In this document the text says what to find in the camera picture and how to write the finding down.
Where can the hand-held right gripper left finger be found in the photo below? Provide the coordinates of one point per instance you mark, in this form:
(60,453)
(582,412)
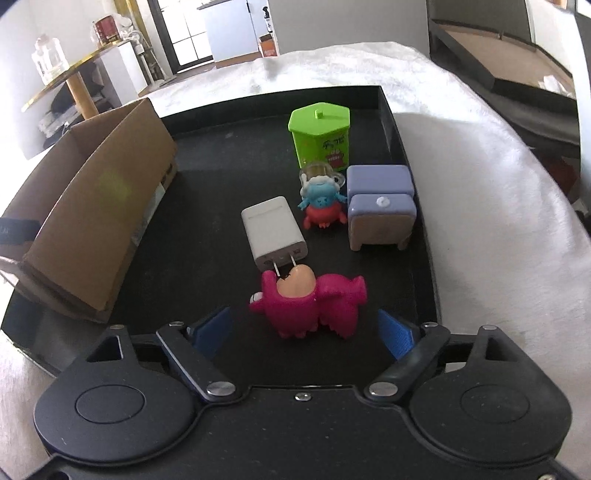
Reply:
(213,331)

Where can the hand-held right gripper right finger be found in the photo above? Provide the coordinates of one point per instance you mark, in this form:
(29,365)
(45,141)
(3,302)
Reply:
(395,334)

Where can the pink monster toy figurine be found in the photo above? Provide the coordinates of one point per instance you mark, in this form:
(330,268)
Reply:
(318,302)

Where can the purple beige toy cabinet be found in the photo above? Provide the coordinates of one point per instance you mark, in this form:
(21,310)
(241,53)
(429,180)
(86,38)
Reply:
(381,221)

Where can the white charger plug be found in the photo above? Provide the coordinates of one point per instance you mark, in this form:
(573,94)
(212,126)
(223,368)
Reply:
(272,226)

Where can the blue and red figurine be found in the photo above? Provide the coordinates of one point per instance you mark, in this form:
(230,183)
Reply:
(321,203)

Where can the purple toy block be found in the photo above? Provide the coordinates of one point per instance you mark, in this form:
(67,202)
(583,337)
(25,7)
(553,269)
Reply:
(378,180)

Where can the black tray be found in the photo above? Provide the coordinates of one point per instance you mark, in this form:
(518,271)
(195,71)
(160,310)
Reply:
(217,170)

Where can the brown cardboard box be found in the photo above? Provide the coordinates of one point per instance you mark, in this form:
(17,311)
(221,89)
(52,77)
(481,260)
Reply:
(97,198)

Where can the green hexagonal lidded container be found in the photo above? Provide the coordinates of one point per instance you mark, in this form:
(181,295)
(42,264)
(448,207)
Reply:
(318,129)

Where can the white fluffy blanket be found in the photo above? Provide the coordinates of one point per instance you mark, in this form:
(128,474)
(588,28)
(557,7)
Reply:
(485,194)

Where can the white side cabinet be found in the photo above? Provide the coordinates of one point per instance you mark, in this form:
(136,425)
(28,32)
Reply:
(127,69)

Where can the black chair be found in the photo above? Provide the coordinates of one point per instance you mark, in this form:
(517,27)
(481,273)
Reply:
(62,99)

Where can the round gold-edged table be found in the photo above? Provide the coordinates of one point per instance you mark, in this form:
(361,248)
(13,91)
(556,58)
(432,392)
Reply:
(81,87)

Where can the orange cardboard box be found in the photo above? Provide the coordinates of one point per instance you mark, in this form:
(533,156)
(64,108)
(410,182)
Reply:
(268,46)

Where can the white plastic bag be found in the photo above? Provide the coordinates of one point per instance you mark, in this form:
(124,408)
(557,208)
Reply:
(551,83)

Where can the white kitchen cabinet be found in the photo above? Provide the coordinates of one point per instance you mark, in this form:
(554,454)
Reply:
(231,32)

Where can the black framed glass door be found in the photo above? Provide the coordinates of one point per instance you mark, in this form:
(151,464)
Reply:
(184,32)

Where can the spray bottle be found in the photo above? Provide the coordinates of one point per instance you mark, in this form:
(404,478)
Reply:
(266,21)

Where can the clear plastic jar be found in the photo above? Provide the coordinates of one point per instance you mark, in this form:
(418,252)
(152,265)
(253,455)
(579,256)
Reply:
(46,57)

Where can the red tin can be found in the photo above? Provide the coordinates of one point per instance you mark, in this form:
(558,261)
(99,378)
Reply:
(105,28)

